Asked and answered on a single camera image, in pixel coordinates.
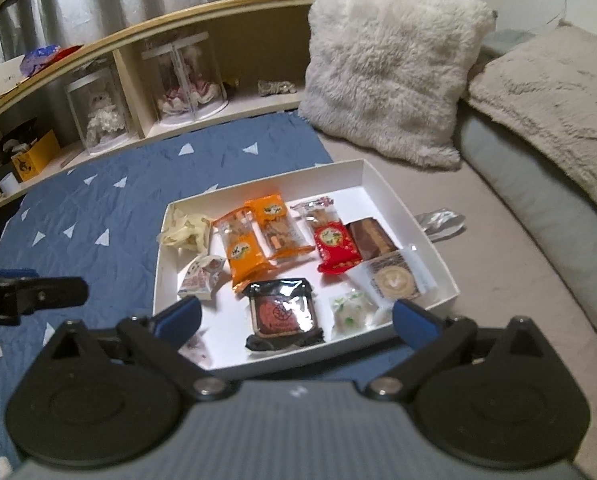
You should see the small clear candy packet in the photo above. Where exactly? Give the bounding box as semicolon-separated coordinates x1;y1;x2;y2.
178;328;213;370

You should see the white printed snack packet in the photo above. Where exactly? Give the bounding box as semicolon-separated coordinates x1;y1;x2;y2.
177;255;226;301

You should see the clear swirl cookie pack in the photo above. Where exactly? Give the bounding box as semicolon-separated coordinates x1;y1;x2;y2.
346;245;439;309

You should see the clear green-dot candy packet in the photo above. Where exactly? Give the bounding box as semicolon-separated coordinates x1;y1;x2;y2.
330;289;392;338

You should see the cream pastry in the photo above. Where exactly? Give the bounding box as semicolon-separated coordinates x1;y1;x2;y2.
157;208;213;256

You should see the orange cracker pack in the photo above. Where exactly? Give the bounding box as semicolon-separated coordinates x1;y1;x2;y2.
213;206;277;294
245;193;315;263

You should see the brown gold-band cake pack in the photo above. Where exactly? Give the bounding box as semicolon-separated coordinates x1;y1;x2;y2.
345;218;397;260

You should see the black mooncake pack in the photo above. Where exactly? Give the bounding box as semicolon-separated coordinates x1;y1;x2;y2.
243;278;325;352

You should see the red cracker pack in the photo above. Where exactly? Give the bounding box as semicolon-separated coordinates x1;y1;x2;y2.
292;196;363;275

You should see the white cylinder cup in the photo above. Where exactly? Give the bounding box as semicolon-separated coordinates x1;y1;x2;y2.
0;172;22;197

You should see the yellow cardboard box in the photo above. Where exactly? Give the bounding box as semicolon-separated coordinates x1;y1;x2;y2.
12;130;61;182

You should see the silver foil wrapper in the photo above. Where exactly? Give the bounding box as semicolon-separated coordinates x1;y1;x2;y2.
415;208;466;242

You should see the blue quilted triangle blanket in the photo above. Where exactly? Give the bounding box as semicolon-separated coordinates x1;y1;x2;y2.
0;110;336;480

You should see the white shallow cardboard tray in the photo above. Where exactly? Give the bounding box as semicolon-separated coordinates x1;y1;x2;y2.
162;159;459;379

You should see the grey mattress edge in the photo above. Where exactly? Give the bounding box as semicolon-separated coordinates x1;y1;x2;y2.
457;37;597;332

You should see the white-dress doll display case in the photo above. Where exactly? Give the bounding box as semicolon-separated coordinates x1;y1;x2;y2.
64;65;136;155

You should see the blue plastic bag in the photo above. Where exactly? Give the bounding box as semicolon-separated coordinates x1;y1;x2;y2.
20;44;61;77

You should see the pink-dress doll display case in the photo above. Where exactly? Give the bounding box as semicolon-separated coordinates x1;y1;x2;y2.
140;32;228;126

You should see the small grey trinket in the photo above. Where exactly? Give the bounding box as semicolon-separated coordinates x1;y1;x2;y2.
257;80;296;96

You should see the white fluffy pillow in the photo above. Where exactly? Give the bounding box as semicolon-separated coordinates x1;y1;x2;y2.
298;0;496;170

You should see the beige textured blanket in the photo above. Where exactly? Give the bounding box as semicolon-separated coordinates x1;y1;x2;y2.
466;24;597;206

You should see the wooden bedside shelf unit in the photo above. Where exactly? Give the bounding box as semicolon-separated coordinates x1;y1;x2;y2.
0;0;316;221

